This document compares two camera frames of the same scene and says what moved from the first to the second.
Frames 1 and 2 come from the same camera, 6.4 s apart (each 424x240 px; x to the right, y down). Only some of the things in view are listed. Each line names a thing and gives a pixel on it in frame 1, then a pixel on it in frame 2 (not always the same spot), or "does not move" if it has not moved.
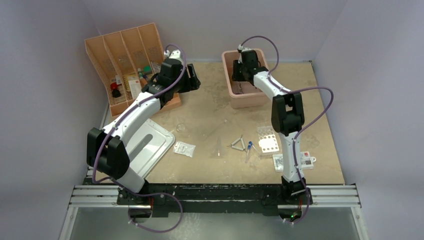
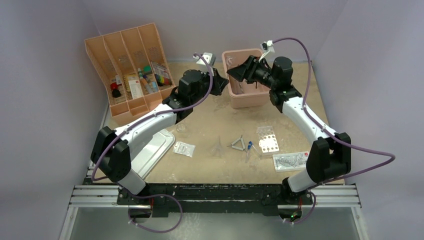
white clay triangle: x=237 y=148 does not move
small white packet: x=184 y=148 does not move
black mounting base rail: x=238 y=199 does not move
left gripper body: x=187 y=84 to x=205 y=84
